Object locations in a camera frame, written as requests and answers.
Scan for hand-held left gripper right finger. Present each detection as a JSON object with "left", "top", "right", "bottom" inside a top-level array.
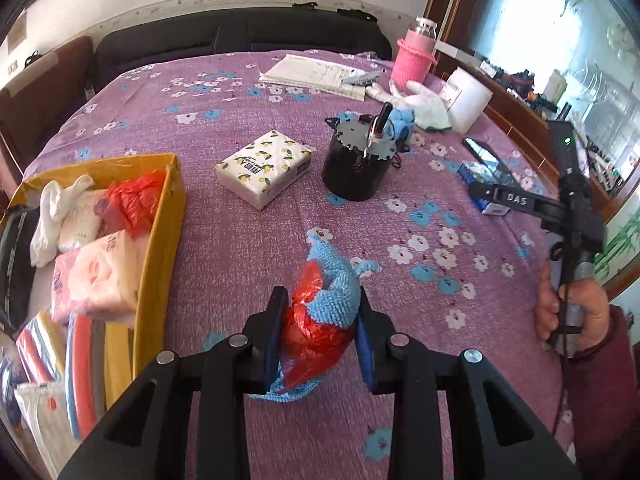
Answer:
[{"left": 355, "top": 289, "right": 583, "bottom": 480}]

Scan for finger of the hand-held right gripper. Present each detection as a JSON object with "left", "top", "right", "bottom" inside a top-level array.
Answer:
[{"left": 468, "top": 181, "right": 564, "bottom": 224}]

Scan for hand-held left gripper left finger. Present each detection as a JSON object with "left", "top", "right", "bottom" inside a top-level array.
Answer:
[{"left": 59, "top": 285, "right": 291, "bottom": 480}]

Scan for blue chenille cloth with red bag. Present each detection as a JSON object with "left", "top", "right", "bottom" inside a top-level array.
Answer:
[{"left": 244, "top": 229, "right": 384, "bottom": 404}]

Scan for yellow cardboard box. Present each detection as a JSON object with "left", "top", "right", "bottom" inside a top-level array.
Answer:
[{"left": 0, "top": 153, "right": 188, "bottom": 413}]

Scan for pink tissue pack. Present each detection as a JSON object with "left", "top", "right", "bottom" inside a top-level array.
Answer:
[{"left": 49, "top": 231, "right": 142, "bottom": 329}]

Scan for striped plastic packet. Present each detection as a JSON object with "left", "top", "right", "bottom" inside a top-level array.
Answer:
[{"left": 15, "top": 310, "right": 69, "bottom": 387}]

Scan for white cloth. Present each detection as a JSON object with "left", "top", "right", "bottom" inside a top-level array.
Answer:
[{"left": 29, "top": 174, "right": 97, "bottom": 269}]

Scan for black fabric bag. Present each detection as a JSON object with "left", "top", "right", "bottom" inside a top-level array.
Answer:
[{"left": 0, "top": 206, "right": 47, "bottom": 335}]

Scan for person's right forearm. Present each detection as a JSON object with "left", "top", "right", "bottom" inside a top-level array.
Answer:
[{"left": 564, "top": 305, "right": 640, "bottom": 467}]

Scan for person's right hand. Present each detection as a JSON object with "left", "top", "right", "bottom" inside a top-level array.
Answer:
[{"left": 534, "top": 259, "right": 611, "bottom": 357}]

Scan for blue small pack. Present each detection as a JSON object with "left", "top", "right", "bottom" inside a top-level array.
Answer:
[{"left": 456, "top": 160, "right": 517, "bottom": 217}]

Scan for bamboo print panel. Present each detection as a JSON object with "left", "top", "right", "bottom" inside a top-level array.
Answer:
[{"left": 594, "top": 209, "right": 640, "bottom": 288}]

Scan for black phone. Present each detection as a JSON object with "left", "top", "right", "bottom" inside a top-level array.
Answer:
[{"left": 462, "top": 137, "right": 507, "bottom": 167}]

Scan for white round container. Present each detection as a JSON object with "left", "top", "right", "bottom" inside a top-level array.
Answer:
[{"left": 442, "top": 67, "right": 494, "bottom": 134}]

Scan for white glove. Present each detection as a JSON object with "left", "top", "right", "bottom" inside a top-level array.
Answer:
[{"left": 365, "top": 80, "right": 452, "bottom": 132}]

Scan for small blue cloth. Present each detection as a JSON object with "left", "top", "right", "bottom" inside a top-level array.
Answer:
[{"left": 389, "top": 107, "right": 419, "bottom": 142}]

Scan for black pen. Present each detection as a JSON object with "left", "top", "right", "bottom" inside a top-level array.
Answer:
[{"left": 366, "top": 102, "right": 394, "bottom": 157}]

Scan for black round container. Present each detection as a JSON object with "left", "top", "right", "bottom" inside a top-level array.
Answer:
[{"left": 321, "top": 115, "right": 409, "bottom": 202}]

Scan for lemon print tissue pack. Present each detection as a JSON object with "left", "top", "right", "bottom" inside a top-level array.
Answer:
[{"left": 215, "top": 130, "right": 317, "bottom": 211}]

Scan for pink sleeved bottle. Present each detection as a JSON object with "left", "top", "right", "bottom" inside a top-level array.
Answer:
[{"left": 389, "top": 16, "right": 439, "bottom": 87}]

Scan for wooden framed mirror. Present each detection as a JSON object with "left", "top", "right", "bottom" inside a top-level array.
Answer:
[{"left": 424, "top": 0, "right": 640, "bottom": 201}]

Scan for grey marker pen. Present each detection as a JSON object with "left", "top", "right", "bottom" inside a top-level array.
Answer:
[{"left": 340, "top": 70, "right": 382, "bottom": 86}]

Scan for blue and orange striped pad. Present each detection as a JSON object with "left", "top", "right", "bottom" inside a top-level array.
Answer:
[{"left": 64, "top": 312, "right": 109, "bottom": 442}]

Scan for red plastic bag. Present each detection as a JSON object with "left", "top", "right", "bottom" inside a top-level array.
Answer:
[{"left": 94, "top": 170, "right": 167, "bottom": 239}]

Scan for white tissue pack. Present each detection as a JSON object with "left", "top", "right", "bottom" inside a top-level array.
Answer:
[{"left": 57, "top": 189, "right": 110, "bottom": 254}]

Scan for white paper notebook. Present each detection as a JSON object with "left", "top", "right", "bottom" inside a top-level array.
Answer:
[{"left": 258, "top": 54, "right": 387, "bottom": 102}]

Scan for white plastic bag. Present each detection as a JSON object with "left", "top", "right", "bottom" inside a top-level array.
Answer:
[{"left": 14, "top": 381, "right": 77, "bottom": 477}]

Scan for black padded bag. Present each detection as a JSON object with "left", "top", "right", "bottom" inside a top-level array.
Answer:
[{"left": 94, "top": 6, "right": 394, "bottom": 88}]

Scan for brown padded headboard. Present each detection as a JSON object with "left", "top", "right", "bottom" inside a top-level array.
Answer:
[{"left": 0, "top": 35, "right": 97, "bottom": 173}]

